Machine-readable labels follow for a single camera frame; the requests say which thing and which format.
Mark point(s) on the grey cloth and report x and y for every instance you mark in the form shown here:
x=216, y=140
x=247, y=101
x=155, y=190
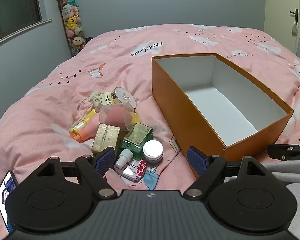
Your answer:
x=290, y=195

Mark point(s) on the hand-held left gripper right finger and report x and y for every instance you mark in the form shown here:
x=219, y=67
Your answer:
x=196, y=161

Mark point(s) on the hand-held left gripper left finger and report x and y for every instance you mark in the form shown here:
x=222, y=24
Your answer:
x=105, y=161

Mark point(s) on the tube of plush toys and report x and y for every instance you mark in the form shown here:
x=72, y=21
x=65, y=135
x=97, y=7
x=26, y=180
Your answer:
x=72, y=25

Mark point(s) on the orange cardboard box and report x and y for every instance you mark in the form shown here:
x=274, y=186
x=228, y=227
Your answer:
x=170, y=92

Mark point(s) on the small hanging charm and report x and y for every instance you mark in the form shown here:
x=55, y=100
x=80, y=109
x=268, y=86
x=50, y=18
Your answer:
x=294, y=29

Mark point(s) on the pink makeup sponge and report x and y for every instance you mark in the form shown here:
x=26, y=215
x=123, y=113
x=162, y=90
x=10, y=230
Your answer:
x=115, y=116

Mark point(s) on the yellow bottle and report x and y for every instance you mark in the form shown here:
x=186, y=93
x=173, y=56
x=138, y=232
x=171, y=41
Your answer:
x=90, y=116

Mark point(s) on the window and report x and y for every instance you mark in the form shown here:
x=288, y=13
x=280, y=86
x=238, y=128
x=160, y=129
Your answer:
x=10, y=7

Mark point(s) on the pink bottle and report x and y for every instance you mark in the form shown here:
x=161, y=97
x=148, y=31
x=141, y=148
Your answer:
x=90, y=130

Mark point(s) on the red white mint tin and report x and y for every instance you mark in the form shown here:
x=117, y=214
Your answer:
x=137, y=170

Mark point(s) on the green spray bottle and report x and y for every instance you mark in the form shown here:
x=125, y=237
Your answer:
x=137, y=137

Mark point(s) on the white jar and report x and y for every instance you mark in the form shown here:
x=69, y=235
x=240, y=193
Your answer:
x=152, y=150

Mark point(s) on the cream door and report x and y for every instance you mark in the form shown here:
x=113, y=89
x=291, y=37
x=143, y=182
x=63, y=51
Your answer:
x=277, y=10

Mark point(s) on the clear egg-shaped case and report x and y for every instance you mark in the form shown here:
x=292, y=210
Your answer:
x=130, y=125

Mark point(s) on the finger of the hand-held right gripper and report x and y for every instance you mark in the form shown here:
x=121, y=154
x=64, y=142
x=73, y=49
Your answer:
x=290, y=152

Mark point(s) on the smartphone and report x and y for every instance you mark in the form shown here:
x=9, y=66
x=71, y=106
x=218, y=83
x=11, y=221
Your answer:
x=5, y=195

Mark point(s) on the gold box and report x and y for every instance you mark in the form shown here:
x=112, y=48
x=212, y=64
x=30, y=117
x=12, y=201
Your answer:
x=105, y=137

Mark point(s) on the round white gold compact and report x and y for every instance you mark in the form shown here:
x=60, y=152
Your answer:
x=125, y=97

